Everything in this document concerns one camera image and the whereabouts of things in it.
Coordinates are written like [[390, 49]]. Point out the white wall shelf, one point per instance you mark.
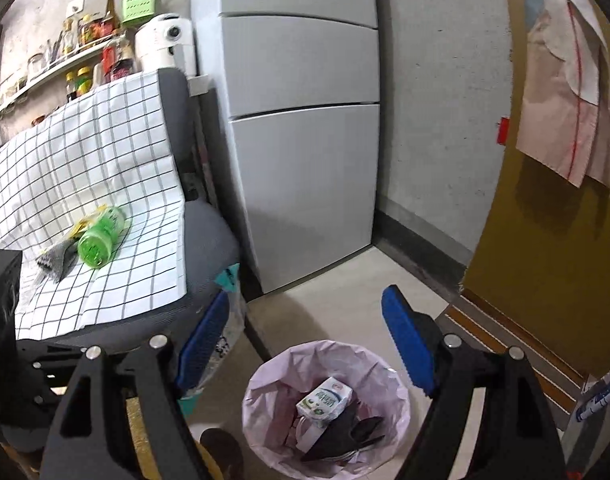
[[60, 67]]

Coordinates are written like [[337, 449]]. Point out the pink-lined trash bin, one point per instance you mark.
[[285, 375]]

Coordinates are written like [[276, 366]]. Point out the green utensil holder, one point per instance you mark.
[[140, 9]]

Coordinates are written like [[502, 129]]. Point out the white wall socket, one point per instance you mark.
[[76, 5]]

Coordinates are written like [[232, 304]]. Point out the white checkered cloth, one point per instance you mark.
[[110, 160]]

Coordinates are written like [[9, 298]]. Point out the black plastic tray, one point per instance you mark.
[[345, 435]]

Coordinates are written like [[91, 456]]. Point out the yellow snack packet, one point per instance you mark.
[[80, 230]]

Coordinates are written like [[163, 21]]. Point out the wooden door threshold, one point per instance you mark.
[[505, 340]]

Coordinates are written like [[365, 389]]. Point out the green plastic bottle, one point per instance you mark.
[[100, 240]]

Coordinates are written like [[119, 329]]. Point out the yellow-brown door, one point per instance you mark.
[[535, 260]]

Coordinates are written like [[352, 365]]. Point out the shelf of bottles and jars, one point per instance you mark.
[[117, 57]]

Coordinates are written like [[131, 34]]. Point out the pink hanging garment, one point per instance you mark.
[[560, 85]]

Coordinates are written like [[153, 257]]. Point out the grey office chair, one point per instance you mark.
[[205, 240]]

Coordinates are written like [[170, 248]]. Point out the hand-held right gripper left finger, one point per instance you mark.
[[205, 345]]

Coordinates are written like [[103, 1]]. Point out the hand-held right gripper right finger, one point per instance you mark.
[[407, 340]]

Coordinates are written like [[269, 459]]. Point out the white blue printed bag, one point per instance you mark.
[[602, 397]]

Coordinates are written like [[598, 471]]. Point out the grey refrigerator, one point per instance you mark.
[[305, 185]]

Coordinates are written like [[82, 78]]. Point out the white milk carton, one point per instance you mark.
[[325, 400]]

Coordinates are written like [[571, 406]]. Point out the silver grey wrapper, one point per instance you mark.
[[57, 260]]

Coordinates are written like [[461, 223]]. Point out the white round kitchen appliance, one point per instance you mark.
[[160, 45]]

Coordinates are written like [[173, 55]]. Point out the red door hook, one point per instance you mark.
[[502, 130]]

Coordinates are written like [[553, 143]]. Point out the clear teal-printed plastic bag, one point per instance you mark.
[[232, 320]]

